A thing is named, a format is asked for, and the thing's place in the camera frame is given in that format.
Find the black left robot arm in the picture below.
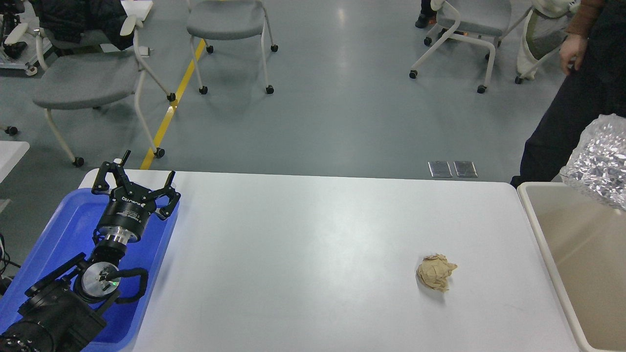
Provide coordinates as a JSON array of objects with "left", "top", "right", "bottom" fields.
[{"left": 1, "top": 150, "right": 181, "bottom": 352}]

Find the grey chair with jacket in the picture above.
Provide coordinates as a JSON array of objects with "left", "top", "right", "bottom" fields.
[{"left": 5, "top": 14, "right": 165, "bottom": 167}]

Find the grey chair middle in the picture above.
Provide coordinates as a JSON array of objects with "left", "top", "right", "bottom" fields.
[{"left": 186, "top": 0, "right": 279, "bottom": 94}]

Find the silver foil bag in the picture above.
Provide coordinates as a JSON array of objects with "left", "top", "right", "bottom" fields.
[{"left": 559, "top": 114, "right": 626, "bottom": 210}]

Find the metal floor plate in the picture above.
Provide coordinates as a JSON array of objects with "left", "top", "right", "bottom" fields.
[
  {"left": 427, "top": 160, "right": 452, "bottom": 178},
  {"left": 453, "top": 161, "right": 478, "bottom": 178}
]

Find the white chair far right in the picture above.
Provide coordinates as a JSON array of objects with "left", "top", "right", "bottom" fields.
[{"left": 498, "top": 0, "right": 581, "bottom": 84}]

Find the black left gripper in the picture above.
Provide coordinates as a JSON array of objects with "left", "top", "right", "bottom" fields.
[{"left": 91, "top": 150, "right": 181, "bottom": 242}]

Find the white side table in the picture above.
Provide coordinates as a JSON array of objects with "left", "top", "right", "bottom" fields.
[{"left": 0, "top": 141, "right": 30, "bottom": 182}]

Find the person in dark clothes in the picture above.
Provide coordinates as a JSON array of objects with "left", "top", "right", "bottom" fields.
[{"left": 510, "top": 0, "right": 626, "bottom": 187}]

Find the black jacket on chair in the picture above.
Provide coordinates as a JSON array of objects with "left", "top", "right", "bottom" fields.
[{"left": 30, "top": 0, "right": 134, "bottom": 50}]

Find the crumpled brown paper ball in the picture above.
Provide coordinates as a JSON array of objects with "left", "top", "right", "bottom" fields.
[{"left": 416, "top": 254, "right": 458, "bottom": 292}]

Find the beige plastic bin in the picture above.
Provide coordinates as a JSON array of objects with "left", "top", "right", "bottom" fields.
[{"left": 518, "top": 182, "right": 626, "bottom": 352}]

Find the blue plastic tray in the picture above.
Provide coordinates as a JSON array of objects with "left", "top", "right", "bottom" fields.
[{"left": 0, "top": 189, "right": 178, "bottom": 352}]

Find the grey chair right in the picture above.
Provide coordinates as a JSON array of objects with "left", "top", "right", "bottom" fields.
[{"left": 409, "top": 0, "right": 512, "bottom": 94}]

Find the white equipment cart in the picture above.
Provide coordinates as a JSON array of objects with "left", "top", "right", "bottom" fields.
[{"left": 0, "top": 0, "right": 51, "bottom": 76}]

